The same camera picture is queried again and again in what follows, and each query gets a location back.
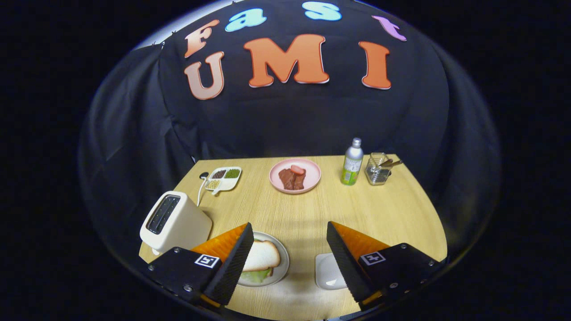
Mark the white round plate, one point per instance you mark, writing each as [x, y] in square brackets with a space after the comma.
[283, 267]

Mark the pile of dark beans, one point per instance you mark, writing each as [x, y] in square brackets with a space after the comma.
[218, 174]

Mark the green lettuce leaf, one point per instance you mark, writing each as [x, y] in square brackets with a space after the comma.
[256, 276]

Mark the green bottle with silver cap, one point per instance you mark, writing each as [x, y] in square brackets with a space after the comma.
[352, 165]

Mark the white toaster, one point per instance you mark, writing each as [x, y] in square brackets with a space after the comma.
[187, 227]

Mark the red sausage slice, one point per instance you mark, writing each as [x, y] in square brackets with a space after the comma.
[297, 170]

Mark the white square plate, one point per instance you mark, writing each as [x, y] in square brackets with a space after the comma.
[328, 272]

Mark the black backdrop cloth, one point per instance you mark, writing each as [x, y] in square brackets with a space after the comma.
[285, 120]

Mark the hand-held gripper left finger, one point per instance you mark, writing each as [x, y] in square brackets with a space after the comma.
[232, 267]

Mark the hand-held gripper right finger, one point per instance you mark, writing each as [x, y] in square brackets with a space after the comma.
[345, 263]

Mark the toasted bread slice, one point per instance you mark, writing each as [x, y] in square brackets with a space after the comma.
[263, 256]

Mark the white divided dish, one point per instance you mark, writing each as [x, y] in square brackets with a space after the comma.
[229, 183]

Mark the pink plate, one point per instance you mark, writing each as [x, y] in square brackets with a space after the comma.
[312, 176]

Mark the brown meat piece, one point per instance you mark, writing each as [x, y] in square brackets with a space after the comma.
[291, 180]

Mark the pile of green beans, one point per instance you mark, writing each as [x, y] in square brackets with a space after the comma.
[231, 173]

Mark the pile of yellow beans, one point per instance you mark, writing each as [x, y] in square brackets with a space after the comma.
[213, 183]

